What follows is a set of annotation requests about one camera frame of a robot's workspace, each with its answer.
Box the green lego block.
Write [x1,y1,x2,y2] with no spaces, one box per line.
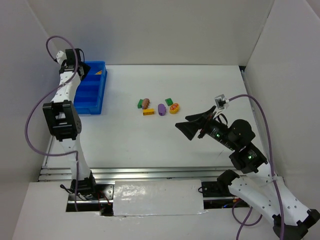
[165,98,174,106]
[137,99,144,109]

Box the aluminium rail base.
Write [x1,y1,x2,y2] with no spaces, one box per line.
[37,165,273,201]

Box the yellow rectangular lego brick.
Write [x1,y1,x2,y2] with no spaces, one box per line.
[142,108,155,116]

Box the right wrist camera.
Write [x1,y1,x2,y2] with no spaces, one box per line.
[214,94,229,111]

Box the yellow oval printed lego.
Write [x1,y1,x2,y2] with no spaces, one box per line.
[169,103,180,114]

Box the green lego block left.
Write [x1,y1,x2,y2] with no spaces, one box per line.
[137,99,144,109]

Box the purple oval lego piece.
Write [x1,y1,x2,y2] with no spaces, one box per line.
[157,103,167,116]

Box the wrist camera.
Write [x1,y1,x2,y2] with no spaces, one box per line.
[214,94,229,111]
[56,50,67,65]

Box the green lego block right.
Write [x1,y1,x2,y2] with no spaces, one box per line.
[165,98,174,106]

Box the white foil covered panel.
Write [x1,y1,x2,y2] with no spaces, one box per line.
[113,179,205,217]

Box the pink orange lego piece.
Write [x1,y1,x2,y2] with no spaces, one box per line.
[141,98,150,110]

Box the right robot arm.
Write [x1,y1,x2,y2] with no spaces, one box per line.
[175,106,320,240]

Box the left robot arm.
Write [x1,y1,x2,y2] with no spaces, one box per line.
[42,48,96,199]

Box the blue compartment bin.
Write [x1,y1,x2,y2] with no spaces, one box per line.
[73,61,108,115]

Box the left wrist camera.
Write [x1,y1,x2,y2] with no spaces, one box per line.
[56,50,67,65]

